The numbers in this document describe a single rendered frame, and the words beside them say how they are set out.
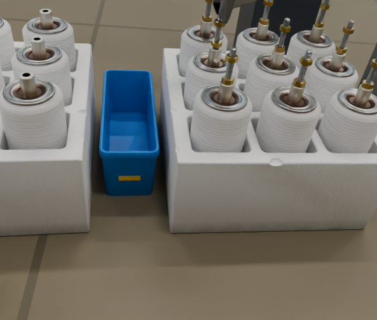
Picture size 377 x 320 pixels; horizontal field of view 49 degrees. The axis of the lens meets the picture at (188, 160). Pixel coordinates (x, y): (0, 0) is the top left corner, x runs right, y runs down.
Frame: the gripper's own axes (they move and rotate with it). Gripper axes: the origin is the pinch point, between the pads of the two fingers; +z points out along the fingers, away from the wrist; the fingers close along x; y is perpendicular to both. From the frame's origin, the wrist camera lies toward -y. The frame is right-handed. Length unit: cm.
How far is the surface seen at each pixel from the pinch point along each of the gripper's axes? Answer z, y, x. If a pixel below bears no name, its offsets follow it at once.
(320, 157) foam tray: 16.8, 14.4, -20.1
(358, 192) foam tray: 23.8, 23.3, -22.8
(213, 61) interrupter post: 8.9, 0.2, -1.0
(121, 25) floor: 35, -8, 73
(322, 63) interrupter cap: 9.5, 22.0, -1.9
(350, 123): 11.4, 19.2, -18.4
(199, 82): 11.6, -2.7, -3.3
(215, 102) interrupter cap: 9.5, -2.9, -12.9
